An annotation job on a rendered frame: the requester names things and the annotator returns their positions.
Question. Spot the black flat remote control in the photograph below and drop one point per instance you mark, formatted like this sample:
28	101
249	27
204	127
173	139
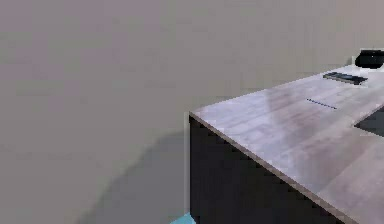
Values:
345	78

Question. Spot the dark cabinet with wooden worktop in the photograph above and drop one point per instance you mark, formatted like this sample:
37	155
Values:
253	166

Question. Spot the black round pan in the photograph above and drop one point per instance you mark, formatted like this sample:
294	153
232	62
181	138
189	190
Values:
370	59

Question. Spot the thin dark pen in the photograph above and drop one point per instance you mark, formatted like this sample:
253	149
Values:
321	104

